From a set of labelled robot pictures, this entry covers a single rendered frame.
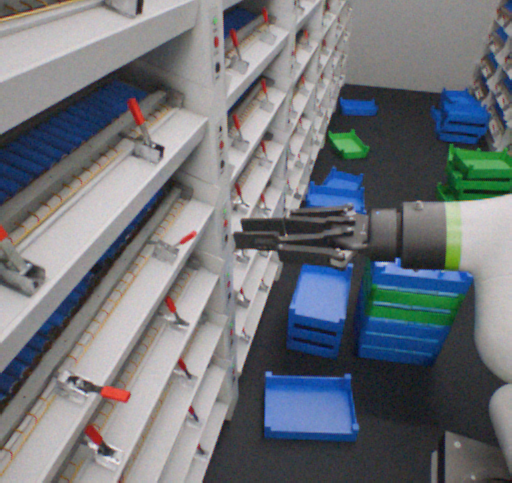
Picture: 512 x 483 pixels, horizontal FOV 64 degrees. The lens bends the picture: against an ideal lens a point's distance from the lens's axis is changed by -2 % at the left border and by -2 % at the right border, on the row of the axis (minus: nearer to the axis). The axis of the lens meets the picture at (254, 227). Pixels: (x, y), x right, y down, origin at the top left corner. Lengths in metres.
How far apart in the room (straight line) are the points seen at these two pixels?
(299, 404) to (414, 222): 1.12
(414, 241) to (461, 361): 1.32
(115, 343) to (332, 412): 1.07
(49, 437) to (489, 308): 0.53
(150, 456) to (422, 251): 0.68
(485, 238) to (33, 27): 0.54
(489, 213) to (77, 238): 0.49
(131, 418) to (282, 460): 0.79
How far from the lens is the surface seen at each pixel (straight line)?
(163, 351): 0.85
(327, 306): 1.65
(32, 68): 0.41
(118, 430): 0.79
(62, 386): 0.59
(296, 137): 2.04
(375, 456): 1.55
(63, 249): 0.49
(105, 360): 0.62
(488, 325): 0.54
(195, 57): 0.75
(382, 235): 0.57
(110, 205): 0.55
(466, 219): 0.57
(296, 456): 1.51
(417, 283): 1.44
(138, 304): 0.68
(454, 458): 1.22
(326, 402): 1.60
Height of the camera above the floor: 1.38
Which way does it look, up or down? 38 degrees down
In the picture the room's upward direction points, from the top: straight up
